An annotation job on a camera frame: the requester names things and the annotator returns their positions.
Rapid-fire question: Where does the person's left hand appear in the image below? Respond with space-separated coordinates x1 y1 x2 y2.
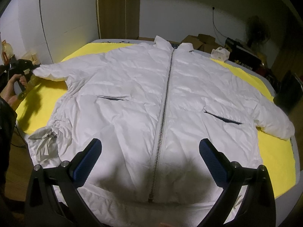
1 74 27 111

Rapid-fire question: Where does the black wall cable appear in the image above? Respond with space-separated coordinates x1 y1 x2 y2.
211 7 229 40

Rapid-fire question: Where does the open cardboard box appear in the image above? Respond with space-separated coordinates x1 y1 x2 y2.
181 34 222 53

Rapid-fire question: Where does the black box with yellow print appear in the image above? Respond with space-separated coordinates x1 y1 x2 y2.
224 37 265 73

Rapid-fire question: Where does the brown wooden door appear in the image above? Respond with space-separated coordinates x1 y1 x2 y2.
96 0 140 40

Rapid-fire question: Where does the black standing fan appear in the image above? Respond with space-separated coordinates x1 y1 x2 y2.
245 15 271 51

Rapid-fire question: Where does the yellow table cloth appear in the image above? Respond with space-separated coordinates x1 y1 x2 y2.
16 43 300 197

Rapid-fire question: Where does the black leather sleeve forearm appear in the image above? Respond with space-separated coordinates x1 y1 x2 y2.
0 98 17 205

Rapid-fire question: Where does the white puffer jacket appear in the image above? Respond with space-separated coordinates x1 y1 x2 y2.
28 37 295 226

